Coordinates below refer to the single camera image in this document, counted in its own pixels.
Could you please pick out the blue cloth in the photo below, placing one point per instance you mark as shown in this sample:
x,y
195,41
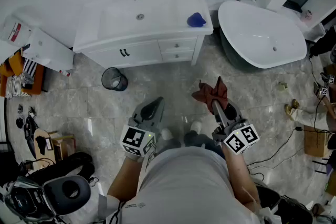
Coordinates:
x,y
196,20

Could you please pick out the white vanity cabinet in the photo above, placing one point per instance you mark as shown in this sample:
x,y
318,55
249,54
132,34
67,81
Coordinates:
x,y
141,57

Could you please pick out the white wristband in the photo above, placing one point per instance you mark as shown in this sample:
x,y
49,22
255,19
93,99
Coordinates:
x,y
132,156

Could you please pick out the person's right forearm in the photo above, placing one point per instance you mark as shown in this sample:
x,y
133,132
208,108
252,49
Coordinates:
x,y
239,173

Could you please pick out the person's left shoe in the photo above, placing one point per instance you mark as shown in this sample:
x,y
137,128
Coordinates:
x,y
167,134

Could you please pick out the person's right leg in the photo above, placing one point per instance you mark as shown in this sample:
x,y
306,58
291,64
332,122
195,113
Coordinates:
x,y
202,139

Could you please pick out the white plastic box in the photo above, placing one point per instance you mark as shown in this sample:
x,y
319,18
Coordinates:
x,y
50,52

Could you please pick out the black bag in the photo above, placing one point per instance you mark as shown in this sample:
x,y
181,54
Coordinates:
x,y
68,168

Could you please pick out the person's right shoe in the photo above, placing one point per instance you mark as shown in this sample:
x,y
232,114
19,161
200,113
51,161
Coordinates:
x,y
196,126

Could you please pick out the person's shoe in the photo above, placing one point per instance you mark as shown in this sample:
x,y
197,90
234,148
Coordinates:
x,y
196,126
167,134

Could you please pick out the person's left leg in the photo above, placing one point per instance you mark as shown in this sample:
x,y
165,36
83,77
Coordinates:
x,y
173,143

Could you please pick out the brown cloth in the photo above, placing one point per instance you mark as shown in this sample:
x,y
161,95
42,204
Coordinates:
x,y
210,94

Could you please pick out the white ceramic sink basin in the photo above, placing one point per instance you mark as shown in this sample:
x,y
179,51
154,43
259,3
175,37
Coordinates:
x,y
162,23

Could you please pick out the wooden board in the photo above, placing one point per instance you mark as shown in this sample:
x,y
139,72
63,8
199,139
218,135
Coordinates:
x,y
42,149

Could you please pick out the small green floor object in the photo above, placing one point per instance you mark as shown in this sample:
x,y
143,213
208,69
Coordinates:
x,y
283,86

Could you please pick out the red white small bottle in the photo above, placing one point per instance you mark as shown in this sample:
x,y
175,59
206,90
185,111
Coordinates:
x,y
65,73

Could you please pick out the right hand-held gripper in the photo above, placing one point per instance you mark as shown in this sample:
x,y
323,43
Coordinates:
x,y
240,140

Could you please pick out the person's white shirt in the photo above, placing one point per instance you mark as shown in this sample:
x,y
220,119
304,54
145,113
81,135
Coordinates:
x,y
183,186

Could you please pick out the cardboard box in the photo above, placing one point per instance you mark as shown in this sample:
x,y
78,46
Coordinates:
x,y
315,141

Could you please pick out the white freestanding bathtub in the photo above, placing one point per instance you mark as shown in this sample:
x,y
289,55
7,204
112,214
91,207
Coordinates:
x,y
260,34

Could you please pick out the person's left forearm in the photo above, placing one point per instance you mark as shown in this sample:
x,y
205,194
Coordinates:
x,y
123,178

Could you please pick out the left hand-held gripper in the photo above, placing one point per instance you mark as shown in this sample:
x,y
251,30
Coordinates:
x,y
136,139

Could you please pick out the white bag with red label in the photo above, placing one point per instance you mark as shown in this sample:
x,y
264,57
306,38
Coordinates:
x,y
13,29

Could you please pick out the chrome sink drain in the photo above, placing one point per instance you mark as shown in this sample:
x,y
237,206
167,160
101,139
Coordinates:
x,y
140,16

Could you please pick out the person's leg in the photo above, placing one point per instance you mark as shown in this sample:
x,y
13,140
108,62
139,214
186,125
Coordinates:
x,y
173,143
202,139

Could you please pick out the grey black helmet device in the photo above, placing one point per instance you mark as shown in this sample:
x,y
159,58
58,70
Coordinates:
x,y
65,194

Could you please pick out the black mesh wastebasket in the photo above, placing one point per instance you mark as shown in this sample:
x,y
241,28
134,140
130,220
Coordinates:
x,y
115,81

